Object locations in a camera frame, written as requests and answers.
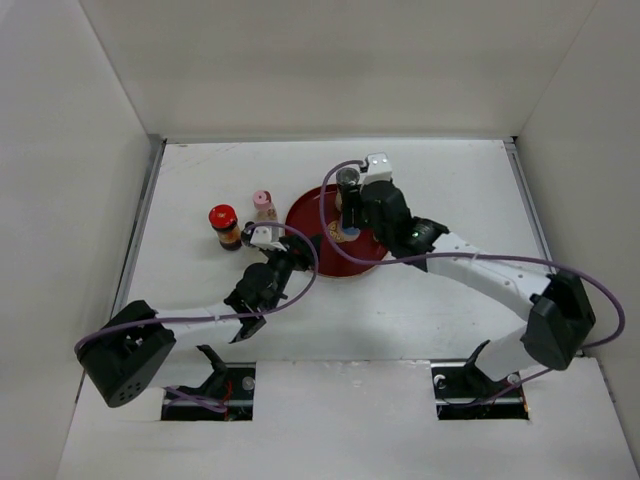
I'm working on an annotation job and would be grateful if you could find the clear cap grinder bottle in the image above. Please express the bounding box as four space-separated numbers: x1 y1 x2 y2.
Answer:
334 167 360 213

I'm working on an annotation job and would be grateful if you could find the red lid sauce jar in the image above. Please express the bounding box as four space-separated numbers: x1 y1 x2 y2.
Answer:
208 204 242 251

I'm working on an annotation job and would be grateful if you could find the black cap white bottle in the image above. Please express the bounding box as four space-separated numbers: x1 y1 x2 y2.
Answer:
241 226 255 248

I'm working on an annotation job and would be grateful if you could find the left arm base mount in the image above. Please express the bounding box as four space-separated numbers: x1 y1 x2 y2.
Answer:
160 345 257 422

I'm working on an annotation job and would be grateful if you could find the purple cable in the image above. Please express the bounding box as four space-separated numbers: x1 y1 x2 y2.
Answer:
74 222 321 414
319 159 626 401

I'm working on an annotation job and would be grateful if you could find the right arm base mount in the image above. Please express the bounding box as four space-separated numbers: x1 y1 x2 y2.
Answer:
431 341 529 421

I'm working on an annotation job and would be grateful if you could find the pink cap spice bottle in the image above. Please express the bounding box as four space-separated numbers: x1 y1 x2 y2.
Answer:
252 190 278 222

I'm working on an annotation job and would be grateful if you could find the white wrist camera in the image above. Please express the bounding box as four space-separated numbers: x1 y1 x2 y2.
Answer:
249 226 286 251
360 152 393 186

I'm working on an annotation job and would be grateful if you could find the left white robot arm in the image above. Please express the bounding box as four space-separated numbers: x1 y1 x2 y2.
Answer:
75 235 322 412

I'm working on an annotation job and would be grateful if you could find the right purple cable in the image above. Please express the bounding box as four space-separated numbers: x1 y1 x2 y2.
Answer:
319 159 626 401

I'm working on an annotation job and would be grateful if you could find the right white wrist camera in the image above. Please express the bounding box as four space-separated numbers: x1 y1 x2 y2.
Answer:
360 152 393 186

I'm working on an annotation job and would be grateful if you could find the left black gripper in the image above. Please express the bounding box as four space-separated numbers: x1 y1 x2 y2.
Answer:
264 233 320 312

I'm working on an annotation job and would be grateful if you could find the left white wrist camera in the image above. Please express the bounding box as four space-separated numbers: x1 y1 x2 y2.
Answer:
249 226 286 251

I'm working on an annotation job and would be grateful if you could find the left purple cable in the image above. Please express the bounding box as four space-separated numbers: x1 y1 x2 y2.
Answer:
74 222 321 414

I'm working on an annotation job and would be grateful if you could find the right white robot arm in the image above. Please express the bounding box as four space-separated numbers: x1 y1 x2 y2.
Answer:
339 181 595 396

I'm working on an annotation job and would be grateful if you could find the tall silver lid bottle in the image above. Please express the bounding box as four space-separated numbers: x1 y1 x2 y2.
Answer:
338 220 360 242

